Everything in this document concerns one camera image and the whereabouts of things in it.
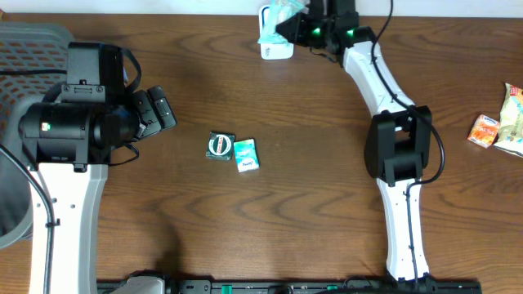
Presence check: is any mint green wipes pack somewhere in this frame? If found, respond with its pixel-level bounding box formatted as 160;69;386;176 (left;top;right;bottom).
258;0;305;45

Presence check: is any dark green soap packet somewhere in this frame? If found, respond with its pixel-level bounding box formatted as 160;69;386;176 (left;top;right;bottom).
206;132;235;161

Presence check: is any teal gum box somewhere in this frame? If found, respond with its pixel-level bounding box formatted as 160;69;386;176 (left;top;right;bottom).
234;139;260;172

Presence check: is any orange candy box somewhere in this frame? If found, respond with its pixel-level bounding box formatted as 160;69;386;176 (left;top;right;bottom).
467;114;500;149

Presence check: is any cream snack bag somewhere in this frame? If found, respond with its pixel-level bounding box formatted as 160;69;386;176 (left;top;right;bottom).
494;83;522;157

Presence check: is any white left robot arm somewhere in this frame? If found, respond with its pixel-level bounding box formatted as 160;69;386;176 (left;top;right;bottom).
19;42;177;293

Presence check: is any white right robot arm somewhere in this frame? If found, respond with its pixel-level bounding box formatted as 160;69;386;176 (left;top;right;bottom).
275;1;431;291

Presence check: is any grey plastic mesh basket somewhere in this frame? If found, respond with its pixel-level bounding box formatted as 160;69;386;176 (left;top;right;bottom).
1;22;74;248

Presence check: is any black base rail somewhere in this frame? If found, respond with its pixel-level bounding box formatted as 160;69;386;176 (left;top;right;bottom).
97;278;483;294

